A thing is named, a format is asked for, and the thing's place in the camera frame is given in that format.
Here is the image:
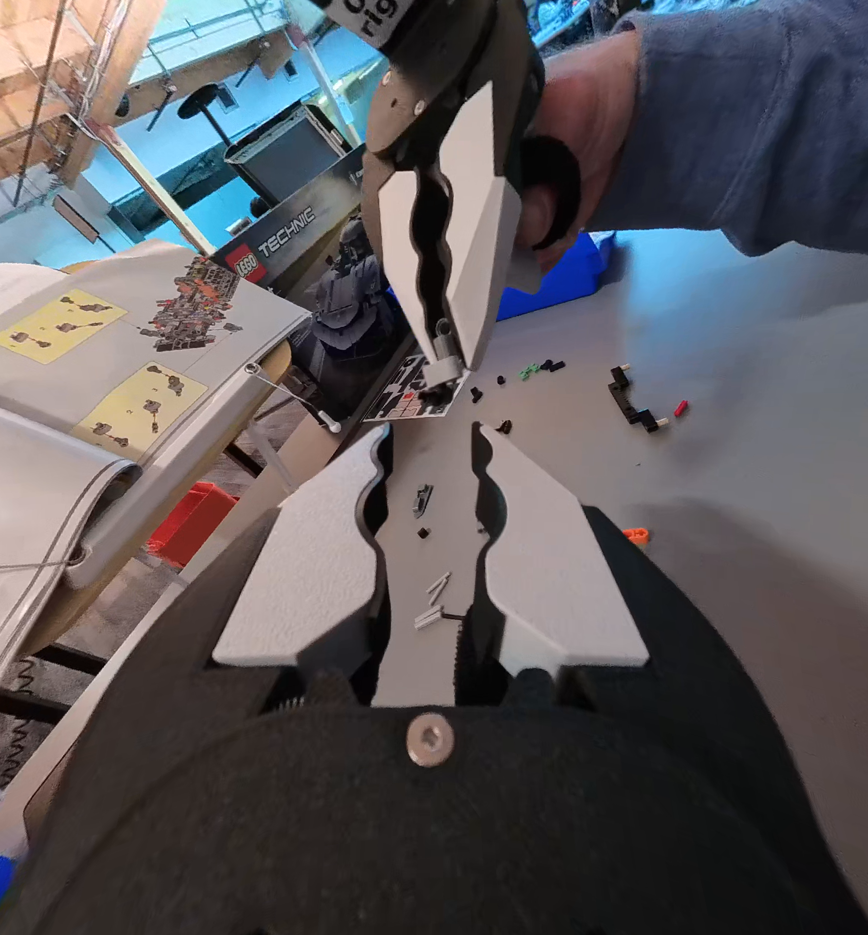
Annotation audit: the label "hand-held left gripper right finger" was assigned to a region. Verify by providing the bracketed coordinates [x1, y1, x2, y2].
[453, 422, 651, 707]

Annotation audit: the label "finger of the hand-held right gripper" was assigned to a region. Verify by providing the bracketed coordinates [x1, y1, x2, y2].
[434, 79, 526, 370]
[377, 167, 455, 359]

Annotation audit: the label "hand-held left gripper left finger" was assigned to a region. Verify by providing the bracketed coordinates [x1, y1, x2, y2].
[212, 422, 397, 707]

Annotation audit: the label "grey lego connector subassembly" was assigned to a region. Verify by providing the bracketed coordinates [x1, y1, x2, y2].
[423, 318, 473, 388]

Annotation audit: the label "dark lego set box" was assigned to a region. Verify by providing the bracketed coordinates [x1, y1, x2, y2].
[209, 167, 422, 411]

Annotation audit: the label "lego sticker sheet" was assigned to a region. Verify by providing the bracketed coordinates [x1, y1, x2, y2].
[361, 354, 473, 425]

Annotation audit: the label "black lego beam tan pins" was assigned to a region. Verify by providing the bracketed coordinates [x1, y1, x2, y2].
[606, 361, 672, 435]

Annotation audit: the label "lego instruction booklet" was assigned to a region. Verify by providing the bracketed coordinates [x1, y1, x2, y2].
[0, 240, 317, 706]

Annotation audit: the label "person's right hand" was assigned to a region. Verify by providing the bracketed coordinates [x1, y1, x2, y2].
[516, 28, 644, 273]

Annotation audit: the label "blue plastic bin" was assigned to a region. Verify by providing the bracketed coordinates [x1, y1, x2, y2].
[494, 228, 619, 324]

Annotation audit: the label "black monitor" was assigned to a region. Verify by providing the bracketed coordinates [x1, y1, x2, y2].
[222, 104, 356, 207]

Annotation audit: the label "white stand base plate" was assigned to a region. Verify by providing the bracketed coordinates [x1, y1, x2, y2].
[18, 339, 347, 662]

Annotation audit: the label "black coiled cable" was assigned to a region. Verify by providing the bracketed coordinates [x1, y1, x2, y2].
[0, 654, 49, 793]

